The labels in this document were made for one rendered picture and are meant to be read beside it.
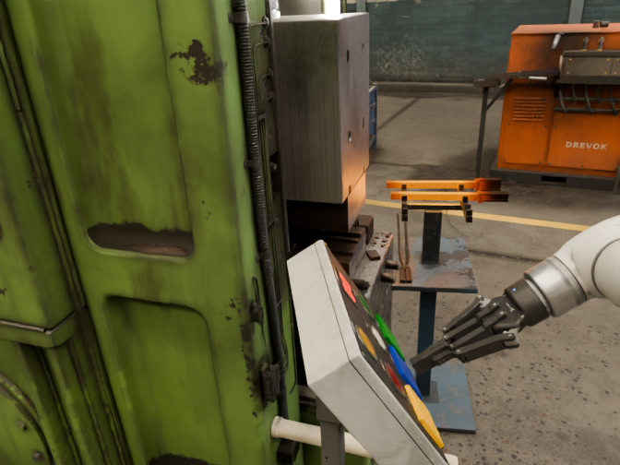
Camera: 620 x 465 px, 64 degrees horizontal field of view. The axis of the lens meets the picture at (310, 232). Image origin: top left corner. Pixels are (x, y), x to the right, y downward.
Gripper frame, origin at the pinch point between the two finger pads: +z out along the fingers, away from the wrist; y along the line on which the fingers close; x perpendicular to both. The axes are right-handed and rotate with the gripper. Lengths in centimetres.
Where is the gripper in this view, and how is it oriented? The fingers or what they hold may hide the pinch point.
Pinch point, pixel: (431, 357)
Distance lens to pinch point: 91.6
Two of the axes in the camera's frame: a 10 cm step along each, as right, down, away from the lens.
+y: -1.2, -4.2, 9.0
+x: -5.4, -7.3, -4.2
